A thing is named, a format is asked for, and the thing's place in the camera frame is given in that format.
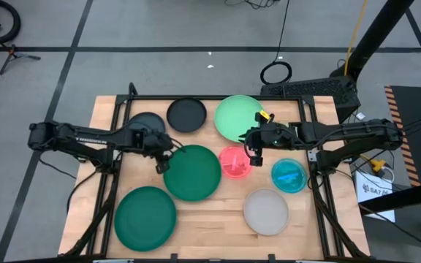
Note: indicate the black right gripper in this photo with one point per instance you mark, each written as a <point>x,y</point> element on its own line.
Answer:
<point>272,135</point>

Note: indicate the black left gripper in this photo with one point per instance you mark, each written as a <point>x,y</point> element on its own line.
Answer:
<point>152,140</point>

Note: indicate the small red translucent plate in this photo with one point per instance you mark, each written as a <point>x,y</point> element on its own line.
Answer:
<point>234,164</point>

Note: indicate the dark grey plastic plate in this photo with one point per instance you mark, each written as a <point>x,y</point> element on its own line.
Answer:
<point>146,120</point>

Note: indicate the small teal translucent plate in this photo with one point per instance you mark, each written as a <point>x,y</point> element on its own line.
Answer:
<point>289,175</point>

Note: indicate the pale grey plastic plate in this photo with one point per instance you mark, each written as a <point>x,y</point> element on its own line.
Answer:
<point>265,212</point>

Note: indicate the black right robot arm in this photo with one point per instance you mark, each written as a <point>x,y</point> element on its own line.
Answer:
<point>342,129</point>

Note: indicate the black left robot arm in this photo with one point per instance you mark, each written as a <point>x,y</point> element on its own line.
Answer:
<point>86,135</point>

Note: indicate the yellow tag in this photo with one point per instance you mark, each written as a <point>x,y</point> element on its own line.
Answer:
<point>265,115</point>

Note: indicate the light green plastic plate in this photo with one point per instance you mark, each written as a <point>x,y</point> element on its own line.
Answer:
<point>232,117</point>

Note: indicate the yellow connector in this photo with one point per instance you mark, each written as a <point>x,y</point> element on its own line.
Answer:
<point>378,165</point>

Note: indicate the white cardboard box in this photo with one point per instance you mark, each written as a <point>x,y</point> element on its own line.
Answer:
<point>375,197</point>

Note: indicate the black metal beam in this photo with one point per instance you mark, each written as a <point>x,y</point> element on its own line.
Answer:
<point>397,199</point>

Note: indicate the black slanted pole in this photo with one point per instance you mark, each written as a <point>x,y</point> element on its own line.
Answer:
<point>375,36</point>

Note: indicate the black hazard-striped platform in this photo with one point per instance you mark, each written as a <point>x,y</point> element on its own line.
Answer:
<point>415,109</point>

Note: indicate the black tripod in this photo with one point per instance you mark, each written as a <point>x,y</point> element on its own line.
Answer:
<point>13,55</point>

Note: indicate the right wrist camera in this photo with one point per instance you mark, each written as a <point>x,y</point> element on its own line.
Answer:
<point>256,161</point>

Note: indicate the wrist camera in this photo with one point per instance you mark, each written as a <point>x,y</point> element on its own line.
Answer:
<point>163,166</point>
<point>256,161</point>

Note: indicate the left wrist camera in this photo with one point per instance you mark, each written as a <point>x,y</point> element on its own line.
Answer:
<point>163,166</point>

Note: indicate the black metal table frame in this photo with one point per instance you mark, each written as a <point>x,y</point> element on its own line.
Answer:
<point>152,97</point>

